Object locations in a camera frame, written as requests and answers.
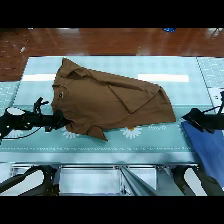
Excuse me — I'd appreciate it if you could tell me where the brown shirt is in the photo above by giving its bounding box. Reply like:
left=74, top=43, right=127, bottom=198
left=50, top=57, right=177, bottom=142

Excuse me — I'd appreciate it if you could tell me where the black cable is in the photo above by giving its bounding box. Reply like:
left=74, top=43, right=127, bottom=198
left=0, top=125, right=44, bottom=141

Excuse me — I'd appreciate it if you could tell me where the blue garment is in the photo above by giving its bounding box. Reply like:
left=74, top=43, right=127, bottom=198
left=180, top=120, right=224, bottom=188

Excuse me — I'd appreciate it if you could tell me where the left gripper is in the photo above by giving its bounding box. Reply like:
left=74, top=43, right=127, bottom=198
left=42, top=110, right=72, bottom=133

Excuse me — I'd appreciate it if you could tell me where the silver frame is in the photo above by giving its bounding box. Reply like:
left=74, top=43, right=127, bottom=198
left=0, top=161, right=224, bottom=197

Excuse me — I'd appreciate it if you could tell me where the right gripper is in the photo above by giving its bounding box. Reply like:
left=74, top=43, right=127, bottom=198
left=181, top=107, right=217, bottom=135

